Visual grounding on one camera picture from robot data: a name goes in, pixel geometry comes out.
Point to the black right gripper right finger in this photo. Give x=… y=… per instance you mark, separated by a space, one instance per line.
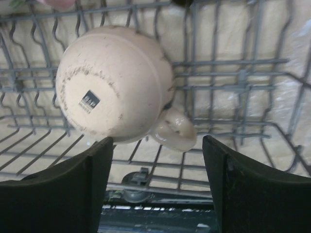
x=251 y=197

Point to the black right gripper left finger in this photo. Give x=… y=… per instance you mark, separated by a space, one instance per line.
x=65 y=198

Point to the cream mug green inside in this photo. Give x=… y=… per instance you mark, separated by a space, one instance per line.
x=116 y=82

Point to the pale pink faceted mug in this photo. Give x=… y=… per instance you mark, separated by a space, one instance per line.
x=58 y=4

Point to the black mug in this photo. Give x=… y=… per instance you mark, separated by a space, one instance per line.
x=183 y=3

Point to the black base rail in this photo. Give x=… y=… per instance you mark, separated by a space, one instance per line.
x=157 y=213

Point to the grey wire dish rack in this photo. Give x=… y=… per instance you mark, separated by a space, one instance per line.
x=243 y=75

